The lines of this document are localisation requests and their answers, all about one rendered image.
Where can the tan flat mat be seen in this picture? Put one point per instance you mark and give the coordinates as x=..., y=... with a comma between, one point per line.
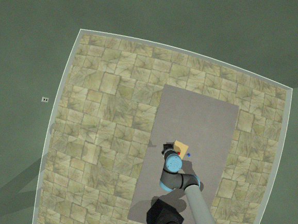
x=180, y=147

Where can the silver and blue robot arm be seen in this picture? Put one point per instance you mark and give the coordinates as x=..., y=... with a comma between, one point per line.
x=190, y=183

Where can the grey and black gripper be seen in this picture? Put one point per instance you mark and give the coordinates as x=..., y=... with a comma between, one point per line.
x=167, y=146

